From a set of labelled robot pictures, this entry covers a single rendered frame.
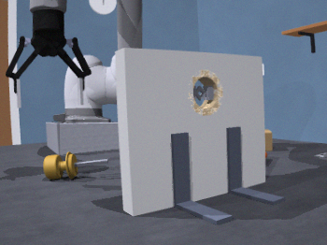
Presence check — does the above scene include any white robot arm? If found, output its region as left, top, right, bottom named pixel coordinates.
left=30, top=0, right=142, bottom=123

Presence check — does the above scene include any tan cardboard box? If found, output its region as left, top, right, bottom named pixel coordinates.
left=264, top=129, right=273, bottom=151

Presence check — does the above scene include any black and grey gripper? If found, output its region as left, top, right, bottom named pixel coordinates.
left=6, top=9, right=92, bottom=108

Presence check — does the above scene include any yellow door knob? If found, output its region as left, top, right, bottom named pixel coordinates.
left=43, top=151, right=105, bottom=180

